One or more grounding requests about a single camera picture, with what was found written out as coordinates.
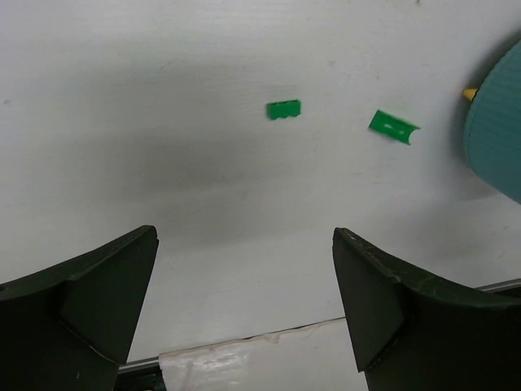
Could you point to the green curved lego tile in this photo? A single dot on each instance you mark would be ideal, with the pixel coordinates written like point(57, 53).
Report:
point(392, 127)

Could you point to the brown lego plate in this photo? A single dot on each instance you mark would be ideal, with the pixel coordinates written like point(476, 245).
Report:
point(470, 93)

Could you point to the teal round divided container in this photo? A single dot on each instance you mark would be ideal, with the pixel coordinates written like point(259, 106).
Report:
point(491, 135)

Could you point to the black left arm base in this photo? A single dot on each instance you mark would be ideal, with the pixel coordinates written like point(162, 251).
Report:
point(140, 375)

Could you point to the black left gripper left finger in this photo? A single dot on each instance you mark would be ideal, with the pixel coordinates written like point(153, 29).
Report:
point(71, 326)

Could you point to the small green lego plate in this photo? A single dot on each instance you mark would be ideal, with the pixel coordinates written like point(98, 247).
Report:
point(283, 109)

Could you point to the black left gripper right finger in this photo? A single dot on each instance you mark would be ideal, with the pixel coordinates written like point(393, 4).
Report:
point(413, 330)

